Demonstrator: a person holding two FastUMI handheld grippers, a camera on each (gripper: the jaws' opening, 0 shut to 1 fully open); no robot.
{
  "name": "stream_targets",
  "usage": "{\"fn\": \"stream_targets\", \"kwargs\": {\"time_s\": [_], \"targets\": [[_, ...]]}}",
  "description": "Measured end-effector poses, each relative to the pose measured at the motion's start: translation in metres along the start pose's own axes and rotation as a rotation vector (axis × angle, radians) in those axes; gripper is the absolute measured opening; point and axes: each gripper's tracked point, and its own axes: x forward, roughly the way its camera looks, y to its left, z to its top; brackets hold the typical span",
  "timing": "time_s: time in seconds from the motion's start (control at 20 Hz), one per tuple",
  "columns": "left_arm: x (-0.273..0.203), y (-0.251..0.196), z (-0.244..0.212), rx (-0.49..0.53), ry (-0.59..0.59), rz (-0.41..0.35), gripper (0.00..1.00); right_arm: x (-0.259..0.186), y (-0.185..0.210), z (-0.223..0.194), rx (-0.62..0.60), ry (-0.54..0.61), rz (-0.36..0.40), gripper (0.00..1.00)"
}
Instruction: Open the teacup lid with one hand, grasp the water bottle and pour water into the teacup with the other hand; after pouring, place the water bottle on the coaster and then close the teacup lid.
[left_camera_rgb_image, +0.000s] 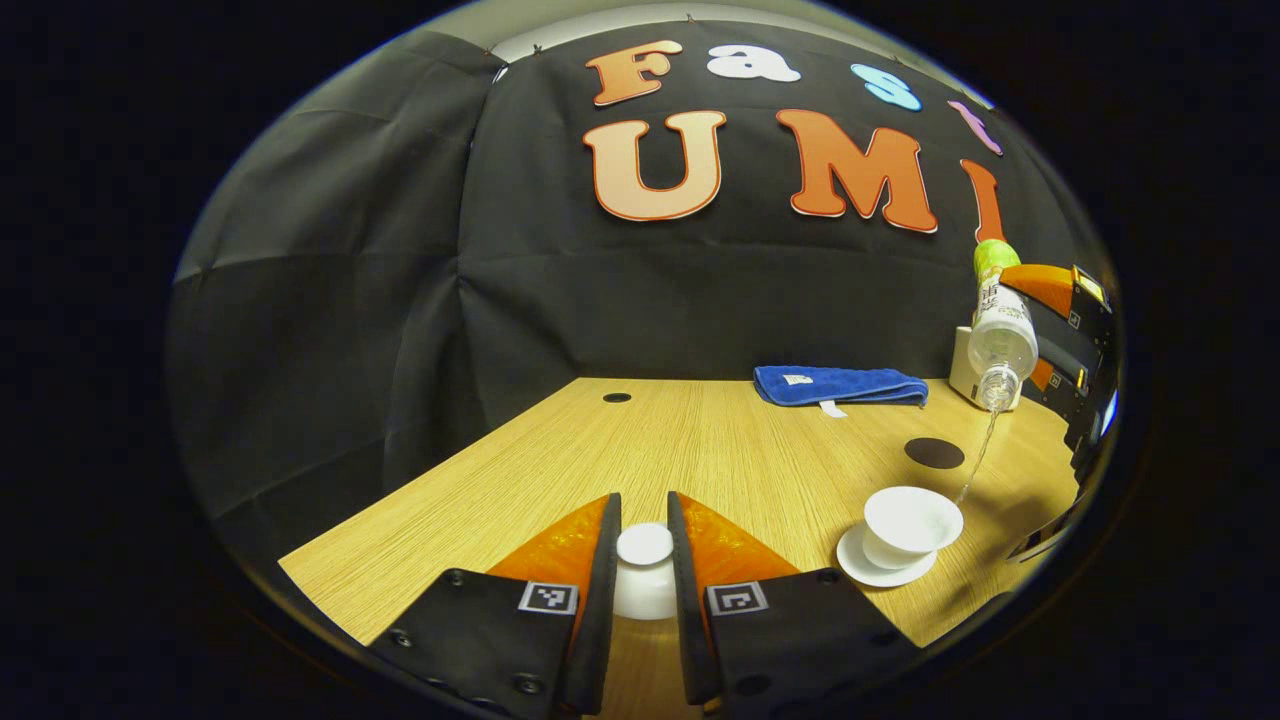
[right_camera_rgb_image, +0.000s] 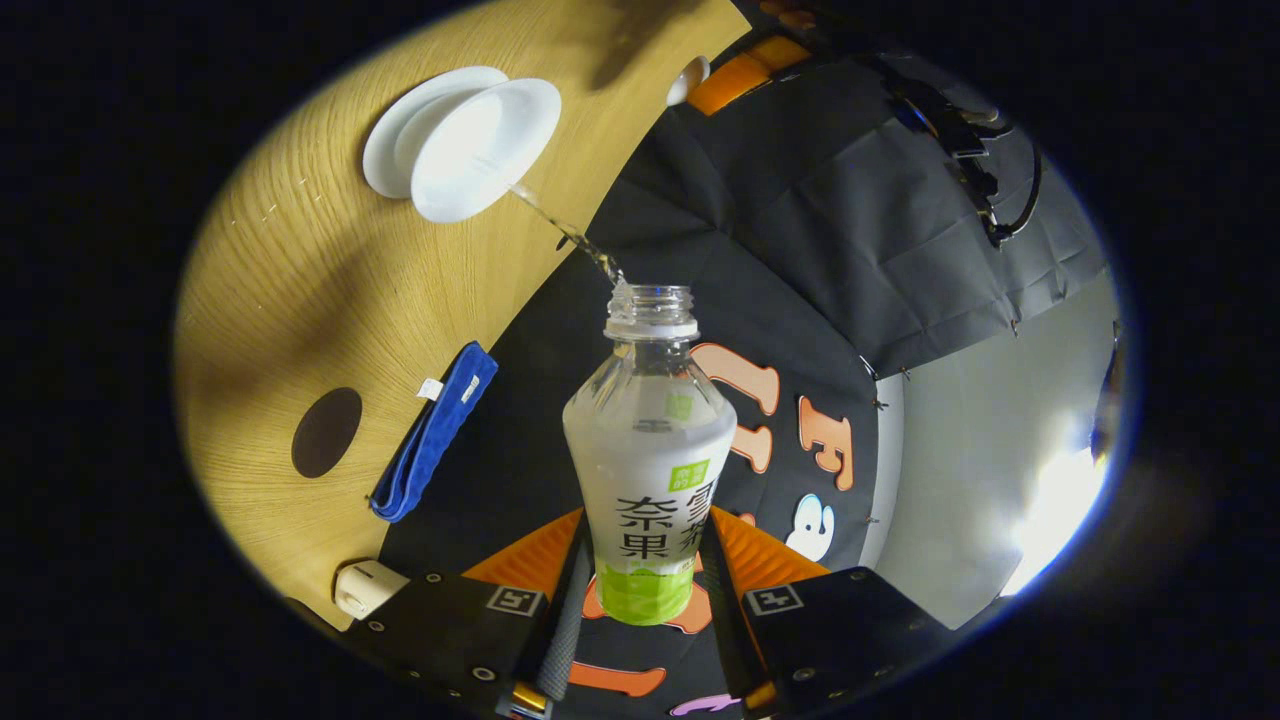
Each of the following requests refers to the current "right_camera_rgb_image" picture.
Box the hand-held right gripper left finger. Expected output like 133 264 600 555
345 508 591 719

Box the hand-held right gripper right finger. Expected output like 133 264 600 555
698 505 951 716

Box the clear water bottle green label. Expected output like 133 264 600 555
562 283 738 627

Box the white teacup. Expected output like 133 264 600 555
395 78 563 224

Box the dark brown round coaster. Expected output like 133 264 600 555
291 387 363 479

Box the cream toaster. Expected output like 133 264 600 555
333 560 411 621

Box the blue towel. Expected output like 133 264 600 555
369 341 499 524

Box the white saucer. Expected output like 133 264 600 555
362 66 511 199

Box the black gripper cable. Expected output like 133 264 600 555
988 140 1046 249

